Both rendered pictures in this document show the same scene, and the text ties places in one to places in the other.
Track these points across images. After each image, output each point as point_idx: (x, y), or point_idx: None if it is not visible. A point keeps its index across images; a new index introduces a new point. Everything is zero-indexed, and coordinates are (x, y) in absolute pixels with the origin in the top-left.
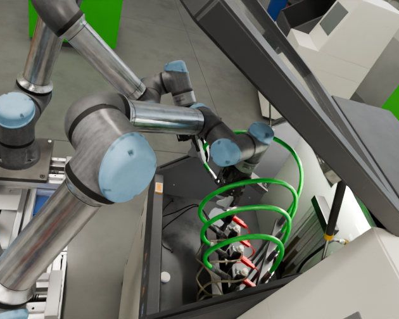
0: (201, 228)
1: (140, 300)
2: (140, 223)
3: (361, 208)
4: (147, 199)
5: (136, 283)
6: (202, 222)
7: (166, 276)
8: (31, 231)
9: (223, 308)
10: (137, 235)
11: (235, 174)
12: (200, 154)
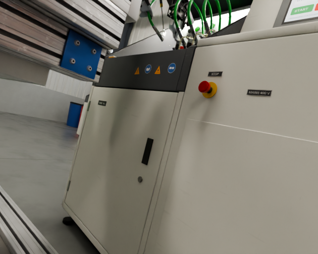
0: None
1: (156, 84)
2: (92, 112)
3: (241, 9)
4: (98, 82)
5: (128, 114)
6: (176, 24)
7: None
8: None
9: (230, 27)
10: (87, 130)
11: (181, 1)
12: (150, 7)
